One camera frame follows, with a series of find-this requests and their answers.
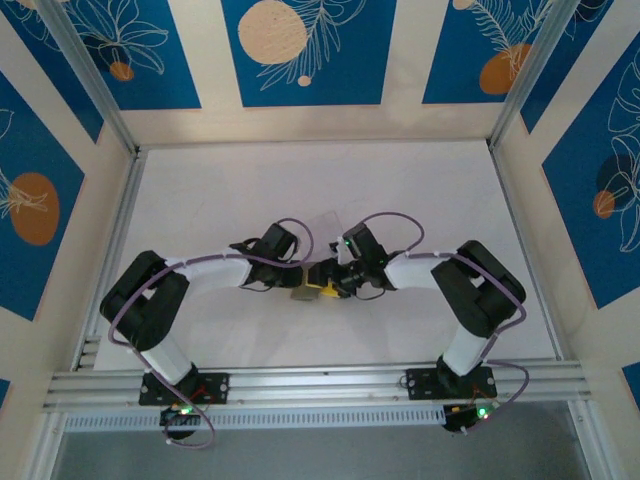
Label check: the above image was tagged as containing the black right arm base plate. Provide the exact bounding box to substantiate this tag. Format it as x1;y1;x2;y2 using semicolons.
404;366;499;401

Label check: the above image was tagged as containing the aluminium front frame rail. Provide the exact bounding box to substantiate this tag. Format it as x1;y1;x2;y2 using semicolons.
42;357;594;414

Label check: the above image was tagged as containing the white slotted cable duct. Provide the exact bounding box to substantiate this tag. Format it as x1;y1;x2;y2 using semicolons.
62;404;449;434

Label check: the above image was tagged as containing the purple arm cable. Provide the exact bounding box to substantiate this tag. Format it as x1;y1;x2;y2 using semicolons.
108;217;315;449
343;212;531;436

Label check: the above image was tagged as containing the grey card holder wallet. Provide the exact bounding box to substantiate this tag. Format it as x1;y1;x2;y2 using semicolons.
290;282;322;304

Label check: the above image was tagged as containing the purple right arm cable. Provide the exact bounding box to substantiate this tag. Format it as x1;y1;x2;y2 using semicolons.
343;212;531;436

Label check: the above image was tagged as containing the black controller board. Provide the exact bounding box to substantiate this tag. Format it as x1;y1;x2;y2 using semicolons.
159;404;204;442
442;402;494;435

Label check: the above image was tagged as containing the aluminium side rail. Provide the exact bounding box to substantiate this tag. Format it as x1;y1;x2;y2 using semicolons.
487;142;564;361
74;147;149;371

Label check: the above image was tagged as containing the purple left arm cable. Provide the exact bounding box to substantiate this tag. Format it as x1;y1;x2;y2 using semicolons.
108;217;315;449

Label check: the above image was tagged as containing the aluminium frame post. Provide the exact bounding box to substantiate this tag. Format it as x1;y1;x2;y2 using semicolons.
488;0;617;152
37;0;140;157

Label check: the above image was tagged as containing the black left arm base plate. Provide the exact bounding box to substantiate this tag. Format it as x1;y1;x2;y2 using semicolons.
138;372;231;406

